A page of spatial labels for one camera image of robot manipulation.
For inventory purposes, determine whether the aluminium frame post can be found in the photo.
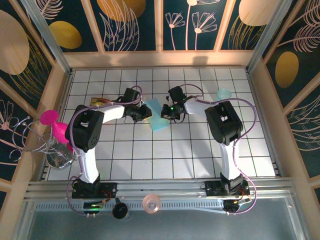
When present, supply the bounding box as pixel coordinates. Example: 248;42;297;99
21;0;73;76
246;0;293;73

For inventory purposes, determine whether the grey metal sheet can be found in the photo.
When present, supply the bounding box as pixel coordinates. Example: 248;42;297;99
14;197;308;240

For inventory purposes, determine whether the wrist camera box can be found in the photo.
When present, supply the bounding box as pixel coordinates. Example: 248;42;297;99
167;86;187;104
121;87;141;105

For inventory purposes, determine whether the pink wine glass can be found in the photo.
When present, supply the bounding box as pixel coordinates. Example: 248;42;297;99
40;109;75;152

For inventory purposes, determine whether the black round cap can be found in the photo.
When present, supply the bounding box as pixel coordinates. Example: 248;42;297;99
111;197;130;220

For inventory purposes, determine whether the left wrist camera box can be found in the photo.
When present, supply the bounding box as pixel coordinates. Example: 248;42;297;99
121;87;141;105

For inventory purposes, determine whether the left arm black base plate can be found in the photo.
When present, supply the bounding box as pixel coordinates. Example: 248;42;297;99
71;182;118;200

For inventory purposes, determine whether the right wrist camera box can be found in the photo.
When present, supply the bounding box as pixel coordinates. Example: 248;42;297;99
167;86;187;104

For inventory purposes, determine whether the perforated metal strip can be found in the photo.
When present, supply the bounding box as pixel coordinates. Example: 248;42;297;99
34;201;226;213

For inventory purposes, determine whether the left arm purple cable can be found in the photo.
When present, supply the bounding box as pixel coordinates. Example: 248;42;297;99
65;85;144;218

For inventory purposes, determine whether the light blue cloth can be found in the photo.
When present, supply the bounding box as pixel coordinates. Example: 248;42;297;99
144;98;170;132

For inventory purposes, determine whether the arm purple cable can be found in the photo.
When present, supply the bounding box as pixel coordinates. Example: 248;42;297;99
65;85;144;218
179;83;262;216

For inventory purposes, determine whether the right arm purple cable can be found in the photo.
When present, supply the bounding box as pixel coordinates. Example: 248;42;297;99
179;83;262;216

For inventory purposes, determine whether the translucent teal plastic cup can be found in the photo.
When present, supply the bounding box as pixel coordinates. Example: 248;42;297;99
213;89;232;102

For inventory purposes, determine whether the aluminium mounting rail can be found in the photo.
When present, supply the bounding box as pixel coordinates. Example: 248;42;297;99
24;177;296;201

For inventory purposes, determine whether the silver wire glass rack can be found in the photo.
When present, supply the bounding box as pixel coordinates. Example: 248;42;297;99
9;115;76;171

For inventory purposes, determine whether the colourful candy bag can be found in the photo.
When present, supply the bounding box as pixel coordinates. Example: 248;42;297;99
90;96;116;107

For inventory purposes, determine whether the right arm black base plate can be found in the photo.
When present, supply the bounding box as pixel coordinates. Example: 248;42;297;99
204;180;251;197

